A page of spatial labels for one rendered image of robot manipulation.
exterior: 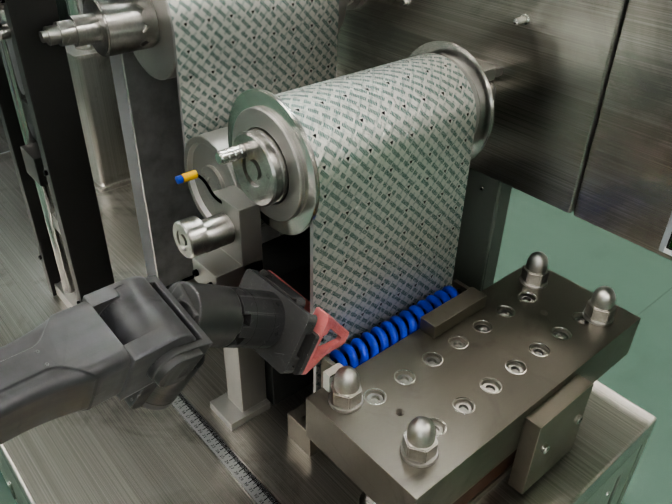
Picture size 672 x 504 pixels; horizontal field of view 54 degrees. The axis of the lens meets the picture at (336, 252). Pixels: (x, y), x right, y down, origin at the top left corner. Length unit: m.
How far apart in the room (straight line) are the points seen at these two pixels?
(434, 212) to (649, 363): 1.80
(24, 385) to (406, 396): 0.39
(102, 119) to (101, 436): 0.67
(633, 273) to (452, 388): 2.24
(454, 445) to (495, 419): 0.06
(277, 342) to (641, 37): 0.47
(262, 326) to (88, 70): 0.79
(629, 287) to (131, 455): 2.28
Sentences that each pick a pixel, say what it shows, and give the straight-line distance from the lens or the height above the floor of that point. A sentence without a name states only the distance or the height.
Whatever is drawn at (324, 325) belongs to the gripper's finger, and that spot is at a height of 1.13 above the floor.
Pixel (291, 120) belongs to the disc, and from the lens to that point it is 0.60.
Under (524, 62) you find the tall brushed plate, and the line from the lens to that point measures 0.83.
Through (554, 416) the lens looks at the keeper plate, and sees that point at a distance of 0.75.
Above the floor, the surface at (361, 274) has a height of 1.12.
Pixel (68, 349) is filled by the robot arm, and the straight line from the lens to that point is 0.50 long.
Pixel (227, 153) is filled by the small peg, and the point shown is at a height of 1.27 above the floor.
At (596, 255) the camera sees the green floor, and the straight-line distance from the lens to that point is 2.98.
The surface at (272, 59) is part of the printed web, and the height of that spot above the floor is 1.28.
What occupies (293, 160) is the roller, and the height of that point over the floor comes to 1.27.
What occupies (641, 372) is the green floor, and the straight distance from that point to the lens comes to 2.45.
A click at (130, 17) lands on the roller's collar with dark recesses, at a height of 1.35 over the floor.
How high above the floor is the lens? 1.54
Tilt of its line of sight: 34 degrees down
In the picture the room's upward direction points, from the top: 1 degrees clockwise
